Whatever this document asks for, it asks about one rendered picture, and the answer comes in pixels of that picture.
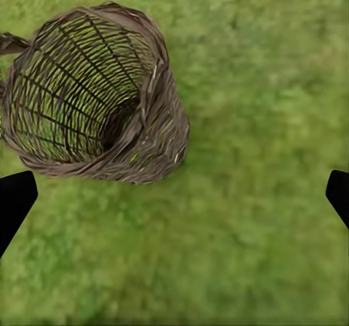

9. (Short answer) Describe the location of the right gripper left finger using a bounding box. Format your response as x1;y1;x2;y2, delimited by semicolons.
0;171;38;257

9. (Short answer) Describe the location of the wicker basket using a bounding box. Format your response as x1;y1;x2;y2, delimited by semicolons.
0;1;190;186

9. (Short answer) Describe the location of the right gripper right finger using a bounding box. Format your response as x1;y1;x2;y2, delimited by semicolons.
326;170;349;228

